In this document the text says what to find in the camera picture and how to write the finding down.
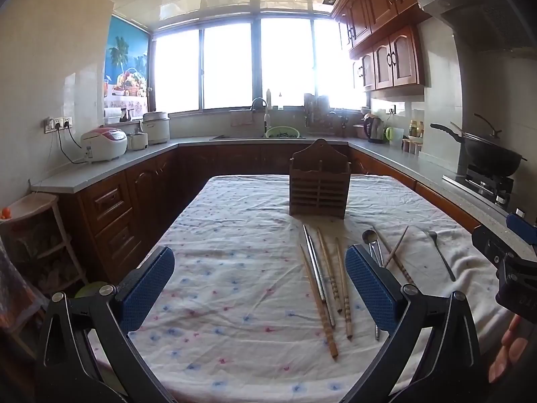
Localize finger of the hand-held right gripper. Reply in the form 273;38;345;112
506;213;537;245
472;224;519;261

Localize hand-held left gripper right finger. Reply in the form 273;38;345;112
344;244;491;403

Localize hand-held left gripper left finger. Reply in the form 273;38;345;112
36;245;177;403

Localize metal chopstick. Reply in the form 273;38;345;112
303;224;336;329
307;226;327;302

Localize wooden utensil holder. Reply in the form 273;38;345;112
289;138;352;220

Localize person's right hand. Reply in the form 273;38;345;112
489;315;530;383

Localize metal spoon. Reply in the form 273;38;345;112
361;229;383;341
423;230;456;282

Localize black gas stove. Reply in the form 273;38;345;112
444;164;515;211

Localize wooden lower cabinets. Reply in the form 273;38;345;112
59;143;481;286

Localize wooden cabinets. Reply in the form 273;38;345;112
331;0;483;91
59;143;481;286

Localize black wok with lid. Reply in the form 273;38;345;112
430;113;528;177

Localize floral white tablecloth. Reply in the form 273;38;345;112
90;174;517;393

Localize grey kitchen countertop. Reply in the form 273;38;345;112
30;134;537;257

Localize white and pink rice cooker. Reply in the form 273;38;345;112
81;127;128;164

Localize steel electric kettle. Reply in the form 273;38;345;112
363;114;387;144

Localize large white cooker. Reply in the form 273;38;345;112
142;111;171;145

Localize kitchen sink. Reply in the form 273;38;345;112
210;134;307;141

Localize dish rack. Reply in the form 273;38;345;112
303;92;336;129

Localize curved metal faucet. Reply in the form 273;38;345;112
251;97;270;137

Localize range hood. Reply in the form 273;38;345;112
417;0;537;51

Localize kitchen window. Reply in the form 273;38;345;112
151;12;370;114

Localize wooden upper cabinets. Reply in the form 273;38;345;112
331;0;483;91

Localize black power cable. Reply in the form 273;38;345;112
54;126;91;164

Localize wall power outlet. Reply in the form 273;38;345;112
44;115;73;133

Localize tropical fruit wall poster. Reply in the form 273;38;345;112
104;14;150;120

